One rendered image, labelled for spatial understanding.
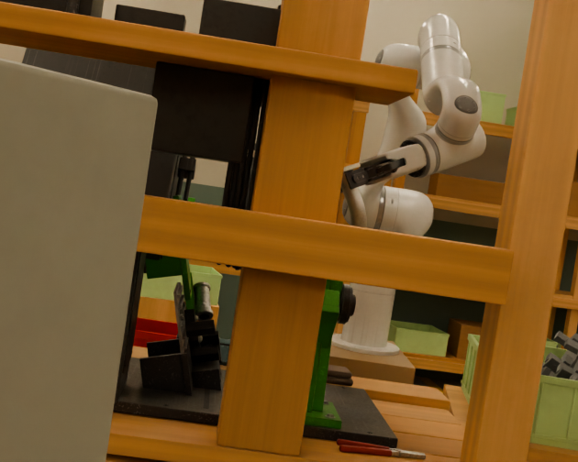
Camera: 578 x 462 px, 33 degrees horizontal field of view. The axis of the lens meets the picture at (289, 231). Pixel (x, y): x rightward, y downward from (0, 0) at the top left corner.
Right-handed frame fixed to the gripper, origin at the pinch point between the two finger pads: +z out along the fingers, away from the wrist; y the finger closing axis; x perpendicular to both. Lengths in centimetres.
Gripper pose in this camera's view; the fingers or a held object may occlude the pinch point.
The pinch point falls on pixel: (350, 180)
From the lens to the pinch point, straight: 183.2
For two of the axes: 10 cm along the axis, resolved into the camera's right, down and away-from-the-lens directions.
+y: 4.7, -1.4, -8.7
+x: 3.4, 9.4, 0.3
